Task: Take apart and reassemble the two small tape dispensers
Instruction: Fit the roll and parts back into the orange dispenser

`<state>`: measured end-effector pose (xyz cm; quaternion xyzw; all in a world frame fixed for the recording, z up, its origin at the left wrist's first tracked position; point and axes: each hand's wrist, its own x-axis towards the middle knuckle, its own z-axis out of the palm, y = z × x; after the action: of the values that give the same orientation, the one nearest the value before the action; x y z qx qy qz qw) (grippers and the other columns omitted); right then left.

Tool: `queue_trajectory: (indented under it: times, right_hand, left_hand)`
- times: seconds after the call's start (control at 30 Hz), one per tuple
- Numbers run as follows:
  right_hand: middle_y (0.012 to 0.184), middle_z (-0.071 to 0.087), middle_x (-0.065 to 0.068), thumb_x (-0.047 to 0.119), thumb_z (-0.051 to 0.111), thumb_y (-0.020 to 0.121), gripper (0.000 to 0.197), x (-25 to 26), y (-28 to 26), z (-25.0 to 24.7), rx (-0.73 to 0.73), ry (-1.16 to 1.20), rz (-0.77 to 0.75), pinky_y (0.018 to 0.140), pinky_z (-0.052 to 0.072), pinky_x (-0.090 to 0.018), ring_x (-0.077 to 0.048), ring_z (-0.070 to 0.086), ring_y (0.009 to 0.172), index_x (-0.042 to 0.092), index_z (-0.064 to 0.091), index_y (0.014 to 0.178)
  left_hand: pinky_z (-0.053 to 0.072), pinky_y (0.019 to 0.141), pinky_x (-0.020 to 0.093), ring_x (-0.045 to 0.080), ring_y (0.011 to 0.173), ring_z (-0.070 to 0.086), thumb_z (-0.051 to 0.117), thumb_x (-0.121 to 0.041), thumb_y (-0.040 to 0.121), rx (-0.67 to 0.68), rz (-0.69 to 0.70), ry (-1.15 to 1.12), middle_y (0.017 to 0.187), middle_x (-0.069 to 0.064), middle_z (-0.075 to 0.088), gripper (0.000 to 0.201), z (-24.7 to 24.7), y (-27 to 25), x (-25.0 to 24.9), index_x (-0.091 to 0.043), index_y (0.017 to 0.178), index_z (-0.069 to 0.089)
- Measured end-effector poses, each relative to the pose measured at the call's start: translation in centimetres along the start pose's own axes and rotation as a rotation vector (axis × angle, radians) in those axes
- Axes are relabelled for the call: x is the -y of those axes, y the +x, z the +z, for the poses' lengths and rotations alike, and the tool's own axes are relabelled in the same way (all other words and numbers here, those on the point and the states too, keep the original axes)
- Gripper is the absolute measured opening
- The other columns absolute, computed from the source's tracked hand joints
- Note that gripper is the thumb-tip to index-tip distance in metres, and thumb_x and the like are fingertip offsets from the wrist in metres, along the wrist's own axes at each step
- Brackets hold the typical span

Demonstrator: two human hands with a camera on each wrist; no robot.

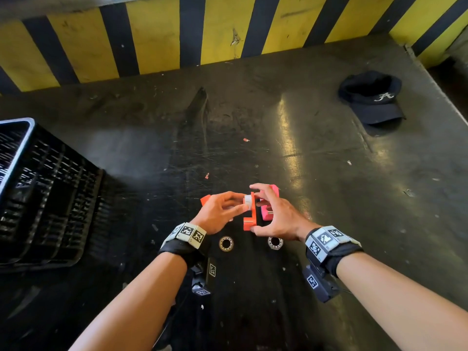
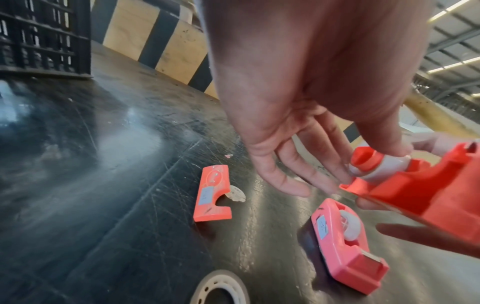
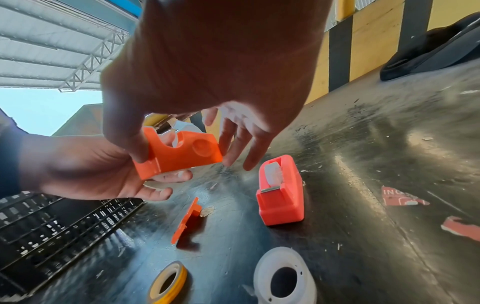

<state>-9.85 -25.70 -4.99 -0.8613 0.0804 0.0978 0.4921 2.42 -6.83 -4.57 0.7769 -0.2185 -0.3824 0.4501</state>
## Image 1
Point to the person's left hand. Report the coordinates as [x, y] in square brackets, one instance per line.
[209, 215]

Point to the person's right hand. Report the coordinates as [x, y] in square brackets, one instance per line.
[285, 219]

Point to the person's left thumb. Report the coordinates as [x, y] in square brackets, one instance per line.
[236, 213]

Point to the person's right thumb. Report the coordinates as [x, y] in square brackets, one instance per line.
[260, 230]

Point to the orange plastic bracket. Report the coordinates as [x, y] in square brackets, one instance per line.
[250, 220]

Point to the white cylindrical roller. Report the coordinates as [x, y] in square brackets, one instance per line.
[248, 202]

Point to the pink plastic bracket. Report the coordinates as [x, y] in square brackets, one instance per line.
[274, 189]

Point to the person's left forearm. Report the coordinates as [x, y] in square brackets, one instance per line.
[139, 307]

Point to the person's right forearm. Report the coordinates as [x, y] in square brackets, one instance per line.
[395, 303]

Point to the metal ball bearing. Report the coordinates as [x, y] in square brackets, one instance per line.
[271, 244]
[221, 244]

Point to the left wristband with marker tags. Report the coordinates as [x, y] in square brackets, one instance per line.
[186, 237]

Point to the wristband with marker tags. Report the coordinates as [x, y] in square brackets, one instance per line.
[186, 237]
[329, 244]

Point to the right wristband with marker tags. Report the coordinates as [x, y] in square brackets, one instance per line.
[329, 244]

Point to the black baseball cap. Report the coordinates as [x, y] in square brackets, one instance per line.
[376, 102]

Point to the black plastic crate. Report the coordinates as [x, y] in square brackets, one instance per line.
[47, 201]

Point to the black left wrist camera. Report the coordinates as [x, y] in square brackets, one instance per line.
[204, 277]

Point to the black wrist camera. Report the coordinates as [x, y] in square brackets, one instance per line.
[321, 286]
[204, 277]

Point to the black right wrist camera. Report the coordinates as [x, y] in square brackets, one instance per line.
[321, 286]

